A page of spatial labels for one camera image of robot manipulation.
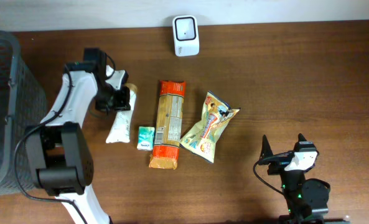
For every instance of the dark grey plastic basket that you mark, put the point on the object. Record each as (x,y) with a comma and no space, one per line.
(23,103)

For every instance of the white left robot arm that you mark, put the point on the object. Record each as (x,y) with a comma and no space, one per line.
(60,161)

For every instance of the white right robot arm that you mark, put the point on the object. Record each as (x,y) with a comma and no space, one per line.
(306,199)

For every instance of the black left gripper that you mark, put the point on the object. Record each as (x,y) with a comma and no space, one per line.
(121,99)

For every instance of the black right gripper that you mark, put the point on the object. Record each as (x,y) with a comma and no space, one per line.
(279,163)

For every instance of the white barcode scanner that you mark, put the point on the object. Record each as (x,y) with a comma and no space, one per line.
(186,36)

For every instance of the green tissue packet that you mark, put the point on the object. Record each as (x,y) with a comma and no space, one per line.
(146,138)

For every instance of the cream snack bag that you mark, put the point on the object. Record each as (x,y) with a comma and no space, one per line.
(202,138)

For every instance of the white tube with gold cap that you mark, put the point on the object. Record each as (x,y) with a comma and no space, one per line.
(120,130)

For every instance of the orange spaghetti packet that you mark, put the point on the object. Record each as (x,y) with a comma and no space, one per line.
(165,153)

